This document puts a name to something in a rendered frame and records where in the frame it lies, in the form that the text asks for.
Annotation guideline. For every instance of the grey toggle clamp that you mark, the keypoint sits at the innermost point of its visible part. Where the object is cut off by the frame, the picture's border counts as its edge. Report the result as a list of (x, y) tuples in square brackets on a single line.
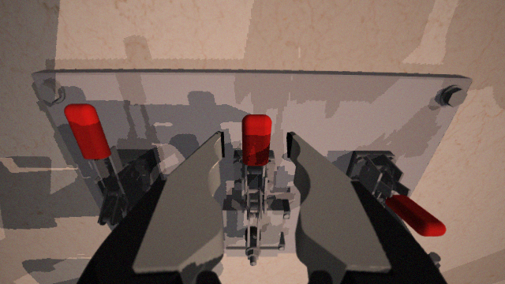
[(365, 166)]

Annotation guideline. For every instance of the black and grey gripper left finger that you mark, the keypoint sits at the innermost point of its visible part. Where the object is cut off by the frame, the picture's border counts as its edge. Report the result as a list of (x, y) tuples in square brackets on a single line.
[(173, 233)]

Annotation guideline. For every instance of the toggle clamp with red handle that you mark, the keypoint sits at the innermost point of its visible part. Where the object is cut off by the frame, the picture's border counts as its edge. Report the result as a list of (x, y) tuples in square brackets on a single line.
[(129, 176), (254, 167)]

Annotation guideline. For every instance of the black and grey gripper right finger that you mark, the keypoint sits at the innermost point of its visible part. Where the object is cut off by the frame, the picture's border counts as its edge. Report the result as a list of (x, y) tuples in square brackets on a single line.
[(344, 230)]

